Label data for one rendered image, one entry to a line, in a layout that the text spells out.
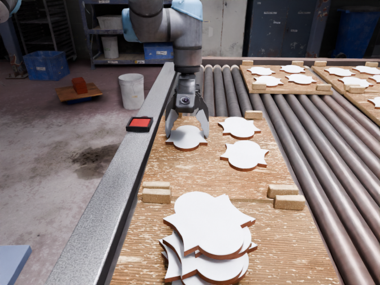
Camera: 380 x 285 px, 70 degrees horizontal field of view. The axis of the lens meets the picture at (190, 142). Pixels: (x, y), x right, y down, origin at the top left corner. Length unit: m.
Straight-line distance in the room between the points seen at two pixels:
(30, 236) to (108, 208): 1.41
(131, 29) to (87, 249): 0.47
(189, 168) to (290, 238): 0.28
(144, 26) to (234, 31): 4.61
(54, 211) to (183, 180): 1.55
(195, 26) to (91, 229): 0.50
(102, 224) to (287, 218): 0.36
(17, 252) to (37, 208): 1.52
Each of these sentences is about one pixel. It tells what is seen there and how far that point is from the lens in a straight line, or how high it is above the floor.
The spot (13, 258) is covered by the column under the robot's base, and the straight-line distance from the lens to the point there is 0.67.
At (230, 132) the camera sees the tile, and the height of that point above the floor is 0.95.
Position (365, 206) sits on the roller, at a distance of 0.71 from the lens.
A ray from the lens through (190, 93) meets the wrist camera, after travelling 0.69.
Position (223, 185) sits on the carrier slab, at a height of 0.94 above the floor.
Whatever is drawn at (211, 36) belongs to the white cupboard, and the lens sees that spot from 5.20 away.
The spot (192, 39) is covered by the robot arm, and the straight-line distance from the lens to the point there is 0.71.
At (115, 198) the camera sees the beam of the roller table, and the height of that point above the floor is 0.92.
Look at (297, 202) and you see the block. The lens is 0.59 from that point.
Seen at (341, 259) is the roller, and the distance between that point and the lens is 0.59.
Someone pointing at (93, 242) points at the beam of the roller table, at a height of 0.91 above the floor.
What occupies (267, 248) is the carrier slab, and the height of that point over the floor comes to 0.94.
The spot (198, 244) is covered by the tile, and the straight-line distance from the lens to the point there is 0.41.
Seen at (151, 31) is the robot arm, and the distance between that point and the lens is 0.69.
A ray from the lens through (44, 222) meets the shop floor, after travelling 2.06.
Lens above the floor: 1.33
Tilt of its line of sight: 30 degrees down
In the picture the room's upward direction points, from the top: straight up
